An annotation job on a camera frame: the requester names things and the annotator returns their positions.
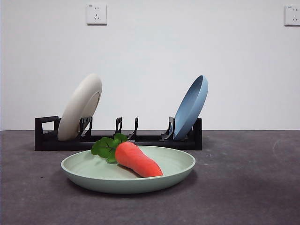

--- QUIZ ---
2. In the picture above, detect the orange carrot with green leaves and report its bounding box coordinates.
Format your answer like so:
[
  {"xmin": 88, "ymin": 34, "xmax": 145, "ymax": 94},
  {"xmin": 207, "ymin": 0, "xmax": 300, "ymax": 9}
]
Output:
[{"xmin": 91, "ymin": 133, "xmax": 164, "ymax": 178}]

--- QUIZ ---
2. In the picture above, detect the blue plate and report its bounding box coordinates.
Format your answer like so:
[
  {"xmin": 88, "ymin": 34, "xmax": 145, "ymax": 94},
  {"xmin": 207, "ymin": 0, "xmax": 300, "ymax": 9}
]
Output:
[{"xmin": 172, "ymin": 75, "xmax": 209, "ymax": 141}]

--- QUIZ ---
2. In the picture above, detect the black plate rack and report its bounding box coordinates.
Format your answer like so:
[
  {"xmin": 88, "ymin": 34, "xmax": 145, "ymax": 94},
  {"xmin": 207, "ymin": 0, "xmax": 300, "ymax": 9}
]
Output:
[{"xmin": 34, "ymin": 115, "xmax": 203, "ymax": 151}]

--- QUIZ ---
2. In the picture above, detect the beige plate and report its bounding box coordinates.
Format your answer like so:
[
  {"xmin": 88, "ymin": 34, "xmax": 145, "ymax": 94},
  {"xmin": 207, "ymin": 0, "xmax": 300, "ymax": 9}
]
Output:
[{"xmin": 57, "ymin": 73, "xmax": 103, "ymax": 142}]

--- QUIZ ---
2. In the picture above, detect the white wall socket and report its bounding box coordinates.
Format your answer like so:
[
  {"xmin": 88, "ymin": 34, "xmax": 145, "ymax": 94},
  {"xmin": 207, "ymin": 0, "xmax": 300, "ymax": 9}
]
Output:
[
  {"xmin": 87, "ymin": 3, "xmax": 108, "ymax": 25},
  {"xmin": 284, "ymin": 4, "xmax": 300, "ymax": 26}
]

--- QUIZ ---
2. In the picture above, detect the green plate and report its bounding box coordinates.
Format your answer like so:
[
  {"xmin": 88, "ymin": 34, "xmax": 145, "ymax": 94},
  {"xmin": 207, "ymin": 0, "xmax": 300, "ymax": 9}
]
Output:
[{"xmin": 60, "ymin": 145, "xmax": 196, "ymax": 195}]

